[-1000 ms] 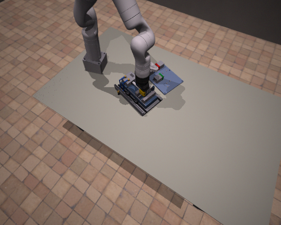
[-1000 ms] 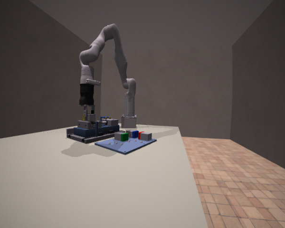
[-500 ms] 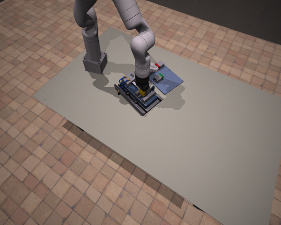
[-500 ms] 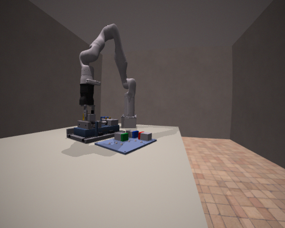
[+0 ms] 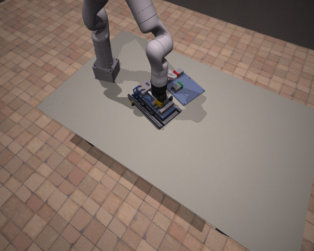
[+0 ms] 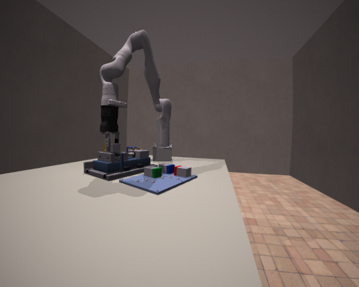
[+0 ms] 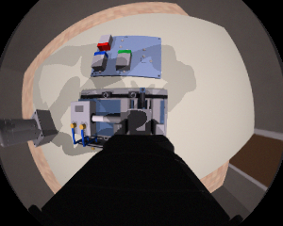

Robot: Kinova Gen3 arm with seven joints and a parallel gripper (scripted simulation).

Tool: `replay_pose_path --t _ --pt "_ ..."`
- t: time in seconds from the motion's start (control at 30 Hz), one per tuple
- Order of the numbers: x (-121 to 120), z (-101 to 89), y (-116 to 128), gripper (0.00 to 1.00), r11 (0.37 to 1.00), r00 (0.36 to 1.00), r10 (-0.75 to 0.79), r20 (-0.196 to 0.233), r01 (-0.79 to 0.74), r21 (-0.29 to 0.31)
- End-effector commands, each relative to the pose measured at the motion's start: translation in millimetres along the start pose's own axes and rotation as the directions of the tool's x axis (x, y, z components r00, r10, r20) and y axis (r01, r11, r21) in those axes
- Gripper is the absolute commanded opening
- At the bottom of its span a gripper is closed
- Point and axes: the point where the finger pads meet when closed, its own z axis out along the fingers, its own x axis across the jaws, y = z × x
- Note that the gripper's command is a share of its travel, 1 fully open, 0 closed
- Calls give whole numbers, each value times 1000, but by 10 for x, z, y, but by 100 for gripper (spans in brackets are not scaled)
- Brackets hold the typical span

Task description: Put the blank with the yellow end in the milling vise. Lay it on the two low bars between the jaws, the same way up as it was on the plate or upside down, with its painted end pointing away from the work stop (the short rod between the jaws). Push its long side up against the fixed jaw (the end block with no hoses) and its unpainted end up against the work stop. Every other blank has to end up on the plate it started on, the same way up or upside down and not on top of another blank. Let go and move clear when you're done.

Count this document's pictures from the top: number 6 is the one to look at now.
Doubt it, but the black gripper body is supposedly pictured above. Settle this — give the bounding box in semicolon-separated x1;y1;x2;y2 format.
100;94;127;132

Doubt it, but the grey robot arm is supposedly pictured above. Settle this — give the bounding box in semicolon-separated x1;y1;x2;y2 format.
100;30;171;147

